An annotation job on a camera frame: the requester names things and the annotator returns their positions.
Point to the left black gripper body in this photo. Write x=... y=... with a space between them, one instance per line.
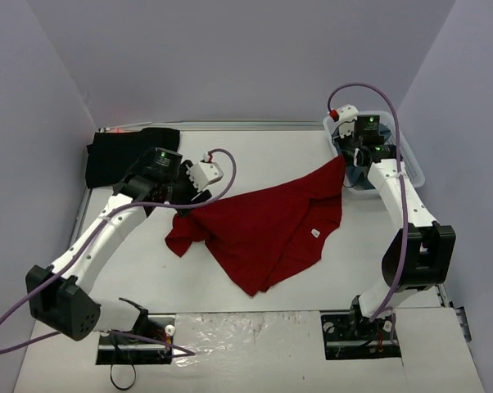
x=193 y=201

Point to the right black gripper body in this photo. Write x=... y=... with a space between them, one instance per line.
x=350 y=149

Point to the red t-shirt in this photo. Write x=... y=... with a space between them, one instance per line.
x=264 y=237

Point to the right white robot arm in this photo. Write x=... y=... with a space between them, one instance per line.
x=419 y=255

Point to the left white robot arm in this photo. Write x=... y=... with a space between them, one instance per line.
x=60 y=292

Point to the blue-grey t-shirt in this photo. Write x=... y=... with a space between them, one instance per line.
x=362 y=175

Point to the white plastic basket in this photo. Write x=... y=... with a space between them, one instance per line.
x=362 y=189

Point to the black folded t-shirt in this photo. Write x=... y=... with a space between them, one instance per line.
x=111 y=154

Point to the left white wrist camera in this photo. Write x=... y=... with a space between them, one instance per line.
x=203 y=174

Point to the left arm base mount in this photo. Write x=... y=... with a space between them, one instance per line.
x=115 y=350

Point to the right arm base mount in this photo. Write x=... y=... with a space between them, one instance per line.
x=344 y=340

